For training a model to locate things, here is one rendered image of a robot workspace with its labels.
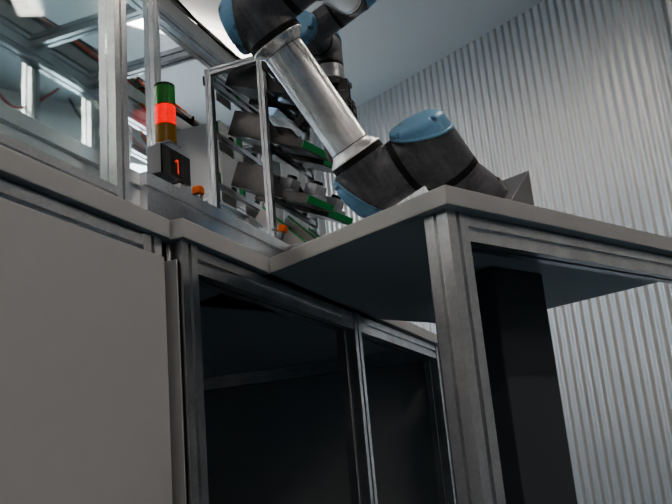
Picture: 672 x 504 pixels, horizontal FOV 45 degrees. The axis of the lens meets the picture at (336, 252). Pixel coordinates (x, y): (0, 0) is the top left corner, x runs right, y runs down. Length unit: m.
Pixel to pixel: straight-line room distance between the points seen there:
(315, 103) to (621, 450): 3.01
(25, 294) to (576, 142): 3.86
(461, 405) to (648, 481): 3.15
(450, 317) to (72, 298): 0.51
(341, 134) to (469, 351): 0.65
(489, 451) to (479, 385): 0.09
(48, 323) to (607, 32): 3.96
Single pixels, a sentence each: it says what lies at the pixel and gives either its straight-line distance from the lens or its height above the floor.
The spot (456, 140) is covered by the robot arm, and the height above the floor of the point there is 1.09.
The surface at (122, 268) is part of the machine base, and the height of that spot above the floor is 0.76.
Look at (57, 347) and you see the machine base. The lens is 0.99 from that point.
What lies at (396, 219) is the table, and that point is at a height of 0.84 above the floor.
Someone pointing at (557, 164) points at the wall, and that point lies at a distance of 4.61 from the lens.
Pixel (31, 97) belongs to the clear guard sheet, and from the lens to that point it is 1.11.
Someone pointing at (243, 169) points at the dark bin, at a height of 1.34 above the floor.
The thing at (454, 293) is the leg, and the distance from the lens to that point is 1.16.
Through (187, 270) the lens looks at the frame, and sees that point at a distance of 1.23.
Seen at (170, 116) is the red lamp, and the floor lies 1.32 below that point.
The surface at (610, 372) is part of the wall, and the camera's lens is 4.32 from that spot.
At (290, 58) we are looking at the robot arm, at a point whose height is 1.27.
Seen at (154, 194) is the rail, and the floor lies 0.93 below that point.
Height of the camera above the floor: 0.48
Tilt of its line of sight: 15 degrees up
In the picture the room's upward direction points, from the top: 5 degrees counter-clockwise
